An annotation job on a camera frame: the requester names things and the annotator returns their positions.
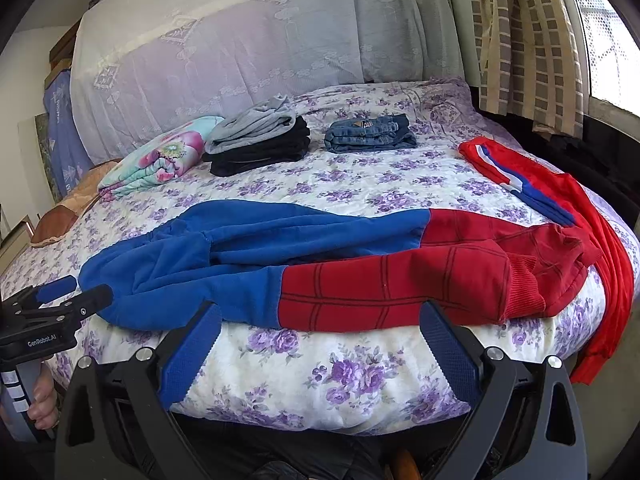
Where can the orange brown cushion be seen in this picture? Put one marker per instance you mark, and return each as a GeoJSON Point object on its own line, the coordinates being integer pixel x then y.
{"type": "Point", "coordinates": [70, 205]}

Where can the folded black garment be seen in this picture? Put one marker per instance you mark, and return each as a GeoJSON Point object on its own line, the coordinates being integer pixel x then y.
{"type": "Point", "coordinates": [270, 152]}

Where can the white pillow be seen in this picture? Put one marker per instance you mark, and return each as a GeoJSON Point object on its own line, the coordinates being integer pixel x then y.
{"type": "Point", "coordinates": [250, 35]}

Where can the blue printed bag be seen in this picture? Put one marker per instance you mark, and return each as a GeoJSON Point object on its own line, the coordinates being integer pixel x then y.
{"type": "Point", "coordinates": [62, 130]}

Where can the red shirt with striped collar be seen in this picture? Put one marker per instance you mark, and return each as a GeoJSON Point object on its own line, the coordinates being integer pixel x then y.
{"type": "Point", "coordinates": [602, 240]}

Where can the folded blue jeans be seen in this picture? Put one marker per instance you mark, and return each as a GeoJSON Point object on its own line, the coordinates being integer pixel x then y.
{"type": "Point", "coordinates": [370, 135]}

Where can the purple floral bedspread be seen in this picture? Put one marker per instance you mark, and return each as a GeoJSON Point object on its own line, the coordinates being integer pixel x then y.
{"type": "Point", "coordinates": [350, 375]}

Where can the folded floral blanket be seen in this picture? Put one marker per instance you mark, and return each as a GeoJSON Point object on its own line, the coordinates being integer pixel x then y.
{"type": "Point", "coordinates": [160, 160]}

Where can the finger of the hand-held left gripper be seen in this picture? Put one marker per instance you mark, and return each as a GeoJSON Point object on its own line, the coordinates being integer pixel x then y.
{"type": "Point", "coordinates": [92, 300]}
{"type": "Point", "coordinates": [56, 290]}

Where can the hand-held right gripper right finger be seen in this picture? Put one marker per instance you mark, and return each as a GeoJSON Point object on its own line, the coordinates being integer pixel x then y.
{"type": "Point", "coordinates": [450, 360]}

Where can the window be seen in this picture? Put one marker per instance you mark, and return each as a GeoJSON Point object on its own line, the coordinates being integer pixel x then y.
{"type": "Point", "coordinates": [610, 50]}

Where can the blue knit sweater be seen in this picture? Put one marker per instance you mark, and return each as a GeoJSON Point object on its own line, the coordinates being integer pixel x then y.
{"type": "Point", "coordinates": [200, 260]}

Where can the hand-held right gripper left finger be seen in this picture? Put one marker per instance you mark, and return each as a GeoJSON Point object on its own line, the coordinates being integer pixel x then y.
{"type": "Point", "coordinates": [192, 355]}

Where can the folded grey garment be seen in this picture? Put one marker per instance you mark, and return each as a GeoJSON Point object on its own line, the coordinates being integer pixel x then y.
{"type": "Point", "coordinates": [250, 122]}

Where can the person's left hand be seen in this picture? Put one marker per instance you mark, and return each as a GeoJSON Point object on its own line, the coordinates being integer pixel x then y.
{"type": "Point", "coordinates": [45, 400]}

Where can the leaning picture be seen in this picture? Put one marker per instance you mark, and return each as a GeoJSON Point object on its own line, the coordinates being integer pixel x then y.
{"type": "Point", "coordinates": [42, 155]}

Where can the beige checked curtain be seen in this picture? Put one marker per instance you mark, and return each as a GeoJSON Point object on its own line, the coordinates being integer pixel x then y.
{"type": "Point", "coordinates": [530, 45]}

